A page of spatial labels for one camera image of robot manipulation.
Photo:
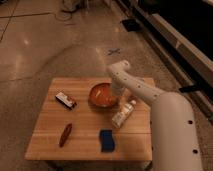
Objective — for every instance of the orange ceramic bowl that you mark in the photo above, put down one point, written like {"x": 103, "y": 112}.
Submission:
{"x": 100, "y": 95}

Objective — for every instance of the blue sponge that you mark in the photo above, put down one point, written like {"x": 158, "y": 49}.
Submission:
{"x": 107, "y": 141}

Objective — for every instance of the long white wall bench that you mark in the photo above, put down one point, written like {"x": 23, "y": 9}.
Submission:
{"x": 181, "y": 30}

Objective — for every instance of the clear plastic bottle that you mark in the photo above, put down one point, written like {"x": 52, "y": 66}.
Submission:
{"x": 120, "y": 117}

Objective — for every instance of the black floor mat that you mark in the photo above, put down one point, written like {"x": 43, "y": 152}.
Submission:
{"x": 130, "y": 25}

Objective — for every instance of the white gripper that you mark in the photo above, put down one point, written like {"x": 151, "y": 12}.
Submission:
{"x": 117, "y": 89}

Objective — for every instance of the wooden table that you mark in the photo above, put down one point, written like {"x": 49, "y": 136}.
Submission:
{"x": 132, "y": 140}

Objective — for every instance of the small red white box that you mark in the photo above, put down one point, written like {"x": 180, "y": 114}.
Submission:
{"x": 66, "y": 100}

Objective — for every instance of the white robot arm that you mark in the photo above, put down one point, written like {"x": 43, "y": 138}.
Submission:
{"x": 174, "y": 139}

